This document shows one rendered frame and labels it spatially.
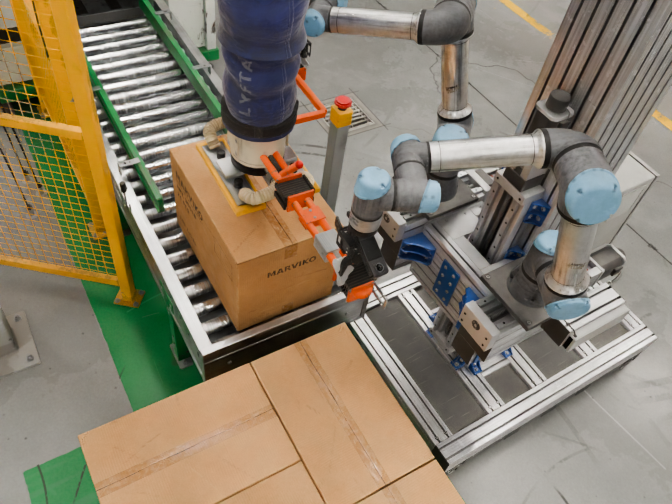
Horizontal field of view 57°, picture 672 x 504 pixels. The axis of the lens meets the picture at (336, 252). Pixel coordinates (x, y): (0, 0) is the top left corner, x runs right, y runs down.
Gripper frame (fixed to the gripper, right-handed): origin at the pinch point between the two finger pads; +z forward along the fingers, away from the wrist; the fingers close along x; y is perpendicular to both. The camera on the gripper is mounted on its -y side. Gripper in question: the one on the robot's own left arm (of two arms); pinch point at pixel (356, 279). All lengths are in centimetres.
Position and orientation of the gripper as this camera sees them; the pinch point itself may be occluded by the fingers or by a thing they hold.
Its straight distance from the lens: 161.8
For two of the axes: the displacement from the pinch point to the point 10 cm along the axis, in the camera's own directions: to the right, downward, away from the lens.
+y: -4.7, -7.1, 5.2
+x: -8.8, 3.0, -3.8
